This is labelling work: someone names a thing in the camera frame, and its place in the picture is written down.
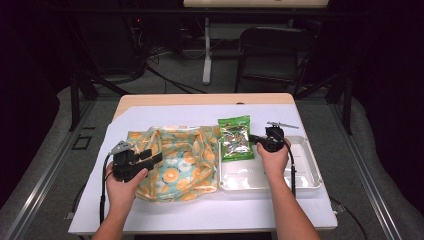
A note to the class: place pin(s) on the person's left hand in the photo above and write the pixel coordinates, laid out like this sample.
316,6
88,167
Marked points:
121,193

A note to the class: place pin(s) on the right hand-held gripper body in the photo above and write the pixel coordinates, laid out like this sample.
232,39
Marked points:
275,138

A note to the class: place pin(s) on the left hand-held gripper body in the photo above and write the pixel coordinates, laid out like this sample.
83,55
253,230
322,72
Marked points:
125,166

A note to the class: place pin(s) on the person's right hand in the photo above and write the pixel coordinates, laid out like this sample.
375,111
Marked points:
275,163

